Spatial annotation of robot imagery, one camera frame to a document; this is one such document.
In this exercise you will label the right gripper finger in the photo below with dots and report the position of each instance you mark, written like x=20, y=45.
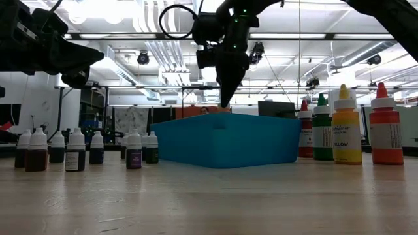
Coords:
x=232, y=75

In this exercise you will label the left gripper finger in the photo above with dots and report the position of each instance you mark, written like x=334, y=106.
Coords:
x=78, y=55
x=85, y=65

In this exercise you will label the small blue dropper bottle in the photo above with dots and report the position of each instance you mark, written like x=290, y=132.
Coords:
x=96, y=153

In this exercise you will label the large red dye bottle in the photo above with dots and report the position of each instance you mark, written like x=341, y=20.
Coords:
x=305, y=130

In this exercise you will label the large green dye bottle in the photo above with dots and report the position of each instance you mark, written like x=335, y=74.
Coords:
x=322, y=124

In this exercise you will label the small dark green dropper bottle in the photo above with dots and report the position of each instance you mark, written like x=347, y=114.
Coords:
x=152, y=153

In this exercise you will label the large yellow dye bottle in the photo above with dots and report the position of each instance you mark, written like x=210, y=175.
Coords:
x=346, y=130

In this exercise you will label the large orange dye bottle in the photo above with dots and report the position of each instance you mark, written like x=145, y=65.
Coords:
x=385, y=130

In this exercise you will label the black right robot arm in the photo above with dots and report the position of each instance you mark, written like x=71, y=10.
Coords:
x=392, y=19

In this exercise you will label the black crossbar with light strips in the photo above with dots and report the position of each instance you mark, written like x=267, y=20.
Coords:
x=73, y=36

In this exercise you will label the black hanging spotlight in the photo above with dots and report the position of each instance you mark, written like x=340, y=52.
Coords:
x=313, y=82
x=374, y=59
x=258, y=52
x=143, y=58

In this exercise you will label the person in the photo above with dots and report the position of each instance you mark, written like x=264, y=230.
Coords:
x=204, y=110

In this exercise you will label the dark monitor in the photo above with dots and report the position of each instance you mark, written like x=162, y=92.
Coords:
x=274, y=109

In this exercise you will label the black shelving unit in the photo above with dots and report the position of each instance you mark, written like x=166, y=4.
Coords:
x=106, y=117

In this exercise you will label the orange panel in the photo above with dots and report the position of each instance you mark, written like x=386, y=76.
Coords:
x=189, y=112

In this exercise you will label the teal plastic bin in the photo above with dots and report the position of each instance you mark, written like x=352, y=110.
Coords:
x=228, y=140

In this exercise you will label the long black horizontal beam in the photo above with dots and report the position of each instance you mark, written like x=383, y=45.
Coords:
x=147, y=87

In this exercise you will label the black screen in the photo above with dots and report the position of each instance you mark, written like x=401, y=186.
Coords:
x=9, y=114

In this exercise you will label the grey marbled panel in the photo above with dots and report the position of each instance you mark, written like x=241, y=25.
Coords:
x=130, y=119

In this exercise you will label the small black dropper bottle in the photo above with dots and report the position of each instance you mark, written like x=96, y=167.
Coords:
x=75, y=140

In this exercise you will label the small red object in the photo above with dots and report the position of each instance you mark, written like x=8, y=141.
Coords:
x=5, y=126

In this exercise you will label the small dark red dropper bottle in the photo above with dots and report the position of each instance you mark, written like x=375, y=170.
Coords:
x=22, y=140

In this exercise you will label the small brown dropper bottle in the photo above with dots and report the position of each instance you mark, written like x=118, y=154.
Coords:
x=36, y=153

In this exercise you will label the small purple dropper bottle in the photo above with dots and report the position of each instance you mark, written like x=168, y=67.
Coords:
x=134, y=156

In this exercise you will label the grey-green partition panel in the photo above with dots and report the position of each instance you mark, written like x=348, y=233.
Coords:
x=408, y=124

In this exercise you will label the black metal stand frame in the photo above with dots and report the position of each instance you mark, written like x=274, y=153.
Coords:
x=205, y=87

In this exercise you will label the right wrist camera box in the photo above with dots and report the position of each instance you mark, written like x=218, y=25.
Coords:
x=206, y=58

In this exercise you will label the white rectangular air duct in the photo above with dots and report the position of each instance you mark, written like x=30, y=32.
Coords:
x=117, y=73

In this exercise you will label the silver round ventilation duct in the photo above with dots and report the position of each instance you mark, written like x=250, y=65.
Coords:
x=209, y=5

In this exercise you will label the black aluminium rig frame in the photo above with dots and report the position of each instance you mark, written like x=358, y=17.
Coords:
x=411, y=150

